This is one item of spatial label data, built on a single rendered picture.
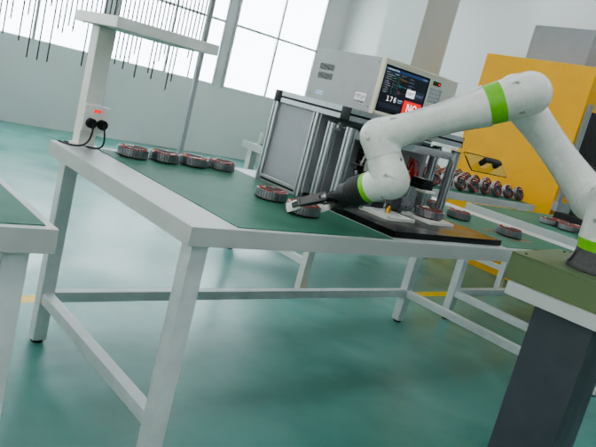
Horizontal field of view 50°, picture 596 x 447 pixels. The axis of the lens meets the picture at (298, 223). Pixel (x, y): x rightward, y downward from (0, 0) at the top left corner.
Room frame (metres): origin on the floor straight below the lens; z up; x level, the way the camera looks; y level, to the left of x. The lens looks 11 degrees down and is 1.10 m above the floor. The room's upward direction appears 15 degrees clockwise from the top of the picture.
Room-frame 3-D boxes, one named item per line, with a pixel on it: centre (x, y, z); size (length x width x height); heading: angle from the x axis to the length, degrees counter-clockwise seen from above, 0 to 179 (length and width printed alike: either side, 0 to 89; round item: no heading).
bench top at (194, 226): (2.61, -0.23, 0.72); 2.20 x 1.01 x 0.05; 132
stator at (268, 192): (2.18, 0.11, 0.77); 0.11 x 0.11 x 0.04
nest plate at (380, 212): (2.35, -0.31, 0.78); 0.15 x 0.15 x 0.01; 42
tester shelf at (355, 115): (2.67, -0.18, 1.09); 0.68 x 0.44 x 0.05; 132
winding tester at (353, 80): (2.68, -0.19, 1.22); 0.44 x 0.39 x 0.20; 132
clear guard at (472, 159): (2.57, -0.54, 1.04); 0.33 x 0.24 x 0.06; 42
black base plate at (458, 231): (2.44, -0.39, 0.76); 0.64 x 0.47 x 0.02; 132
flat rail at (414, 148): (2.50, -0.33, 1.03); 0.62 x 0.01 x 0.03; 132
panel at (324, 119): (2.62, -0.23, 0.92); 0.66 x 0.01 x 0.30; 132
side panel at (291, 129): (2.51, 0.11, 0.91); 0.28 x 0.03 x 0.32; 42
